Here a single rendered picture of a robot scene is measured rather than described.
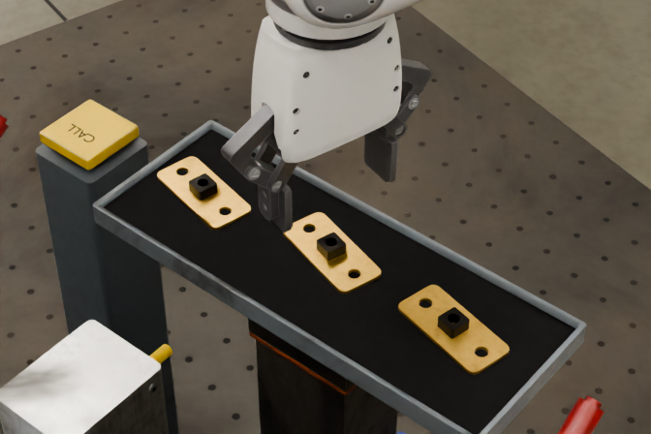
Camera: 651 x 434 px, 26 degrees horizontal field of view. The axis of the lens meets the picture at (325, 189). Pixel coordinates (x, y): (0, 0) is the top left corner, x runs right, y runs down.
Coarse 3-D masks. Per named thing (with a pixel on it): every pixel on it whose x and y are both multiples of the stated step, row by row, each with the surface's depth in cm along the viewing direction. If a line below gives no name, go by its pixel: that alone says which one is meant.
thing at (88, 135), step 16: (80, 112) 120; (96, 112) 120; (112, 112) 120; (48, 128) 118; (64, 128) 118; (80, 128) 118; (96, 128) 118; (112, 128) 118; (128, 128) 118; (48, 144) 118; (64, 144) 117; (80, 144) 117; (96, 144) 117; (112, 144) 117; (80, 160) 116; (96, 160) 116
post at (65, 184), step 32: (64, 160) 118; (128, 160) 119; (64, 192) 120; (96, 192) 117; (64, 224) 123; (96, 224) 119; (64, 256) 126; (96, 256) 122; (128, 256) 125; (64, 288) 130; (96, 288) 125; (128, 288) 127; (160, 288) 131; (96, 320) 129; (128, 320) 129; (160, 320) 134
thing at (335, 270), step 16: (304, 224) 109; (320, 224) 109; (304, 240) 108; (320, 240) 107; (336, 240) 107; (304, 256) 107; (320, 256) 107; (336, 256) 106; (352, 256) 107; (320, 272) 106; (336, 272) 105; (368, 272) 105; (336, 288) 104; (352, 288) 104
